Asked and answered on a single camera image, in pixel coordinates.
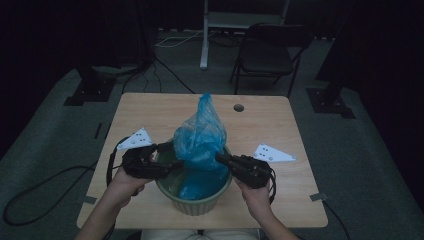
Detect black floor cables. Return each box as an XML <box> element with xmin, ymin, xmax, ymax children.
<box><xmin>121</xmin><ymin>56</ymin><xmax>196</xmax><ymax>95</ymax></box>

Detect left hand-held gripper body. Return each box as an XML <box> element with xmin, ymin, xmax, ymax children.
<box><xmin>116</xmin><ymin>127</ymin><xmax>168</xmax><ymax>181</ymax></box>

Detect blue plastic bag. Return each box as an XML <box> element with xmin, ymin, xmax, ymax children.
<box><xmin>173</xmin><ymin>92</ymin><xmax>231</xmax><ymax>201</ymax></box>

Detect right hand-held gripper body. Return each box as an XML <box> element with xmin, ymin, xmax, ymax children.
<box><xmin>233</xmin><ymin>143</ymin><xmax>297</xmax><ymax>189</ymax></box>

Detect white floor cable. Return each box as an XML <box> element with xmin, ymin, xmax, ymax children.
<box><xmin>154</xmin><ymin>30</ymin><xmax>205</xmax><ymax>48</ymax></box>

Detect person's right hand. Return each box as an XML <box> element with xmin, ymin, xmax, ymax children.
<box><xmin>234</xmin><ymin>178</ymin><xmax>274</xmax><ymax>223</ymax></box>

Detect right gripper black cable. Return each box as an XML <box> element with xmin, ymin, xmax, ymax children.
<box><xmin>265</xmin><ymin>167</ymin><xmax>352</xmax><ymax>240</ymax></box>

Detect white desk frame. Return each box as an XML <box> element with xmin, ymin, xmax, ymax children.
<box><xmin>199</xmin><ymin>0</ymin><xmax>291</xmax><ymax>70</ymax></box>

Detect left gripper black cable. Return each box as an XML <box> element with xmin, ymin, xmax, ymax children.
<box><xmin>2</xmin><ymin>136</ymin><xmax>129</xmax><ymax>240</ymax></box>

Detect person's left hand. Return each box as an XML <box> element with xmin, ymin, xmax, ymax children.
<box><xmin>106</xmin><ymin>168</ymin><xmax>154</xmax><ymax>208</ymax></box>

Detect green plastic bin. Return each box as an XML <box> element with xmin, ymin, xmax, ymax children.
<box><xmin>154</xmin><ymin>138</ymin><xmax>233</xmax><ymax>217</ymax></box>

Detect black stand with square base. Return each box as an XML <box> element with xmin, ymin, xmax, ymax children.
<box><xmin>63</xmin><ymin>64</ymin><xmax>139</xmax><ymax>107</ymax></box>
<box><xmin>305</xmin><ymin>66</ymin><xmax>356</xmax><ymax>120</ymax></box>

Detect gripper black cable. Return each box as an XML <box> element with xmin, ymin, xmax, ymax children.
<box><xmin>2</xmin><ymin>136</ymin><xmax>129</xmax><ymax>240</ymax></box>
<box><xmin>265</xmin><ymin>167</ymin><xmax>352</xmax><ymax>240</ymax></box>

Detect black folding chair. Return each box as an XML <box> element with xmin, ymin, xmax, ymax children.
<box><xmin>229</xmin><ymin>22</ymin><xmax>314</xmax><ymax>99</ymax></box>

